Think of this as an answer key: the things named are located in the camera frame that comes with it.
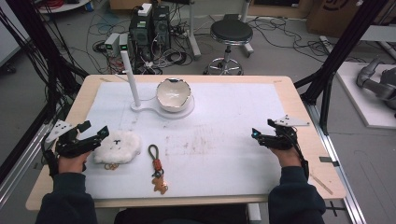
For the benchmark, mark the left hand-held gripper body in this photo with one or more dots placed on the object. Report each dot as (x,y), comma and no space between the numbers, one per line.
(67,146)

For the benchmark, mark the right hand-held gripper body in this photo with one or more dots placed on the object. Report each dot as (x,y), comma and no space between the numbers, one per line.
(281,140)

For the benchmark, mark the person's left hand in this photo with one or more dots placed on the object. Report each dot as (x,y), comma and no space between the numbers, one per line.
(73,163)

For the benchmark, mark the person's right hand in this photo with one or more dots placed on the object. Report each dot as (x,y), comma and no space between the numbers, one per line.
(287,158)

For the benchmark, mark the wooden table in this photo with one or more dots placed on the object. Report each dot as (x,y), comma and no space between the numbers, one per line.
(299,102)

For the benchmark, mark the white table mat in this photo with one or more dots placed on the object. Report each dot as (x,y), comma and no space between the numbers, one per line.
(218,149)

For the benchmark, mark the black tape piece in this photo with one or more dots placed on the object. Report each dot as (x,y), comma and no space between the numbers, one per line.
(328,160)

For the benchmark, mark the white stand with pole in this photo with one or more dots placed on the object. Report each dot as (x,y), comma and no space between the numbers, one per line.
(132,81)

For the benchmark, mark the white table leg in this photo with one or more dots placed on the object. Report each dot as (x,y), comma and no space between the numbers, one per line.
(254,213)

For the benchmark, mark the white bowl with gold rim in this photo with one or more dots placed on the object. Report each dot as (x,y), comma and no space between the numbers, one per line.
(172,95)

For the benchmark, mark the white floor board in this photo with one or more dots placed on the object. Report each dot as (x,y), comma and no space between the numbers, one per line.
(358,102)

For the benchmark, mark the small white device box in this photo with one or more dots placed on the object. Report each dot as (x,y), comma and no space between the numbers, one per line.
(124,42)
(111,43)

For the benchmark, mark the black round stool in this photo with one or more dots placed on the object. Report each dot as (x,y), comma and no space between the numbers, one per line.
(231,31)

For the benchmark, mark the black computer tower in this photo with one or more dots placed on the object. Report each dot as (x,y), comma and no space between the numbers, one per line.
(161,26)
(140,34)

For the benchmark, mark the person's dark lap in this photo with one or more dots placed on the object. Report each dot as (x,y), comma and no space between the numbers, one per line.
(180,216)

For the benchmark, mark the brown cardboard box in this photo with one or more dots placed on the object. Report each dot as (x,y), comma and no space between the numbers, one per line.
(333,12)

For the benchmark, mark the white power adapter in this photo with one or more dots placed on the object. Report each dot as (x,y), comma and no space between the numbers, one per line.
(144,9)

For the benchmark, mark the aluminium frame rail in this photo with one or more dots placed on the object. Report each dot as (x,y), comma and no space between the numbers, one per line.
(345,183)
(21,161)

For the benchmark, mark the black metal frame post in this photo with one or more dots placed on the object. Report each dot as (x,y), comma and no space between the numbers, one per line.
(34,40)
(339,49)

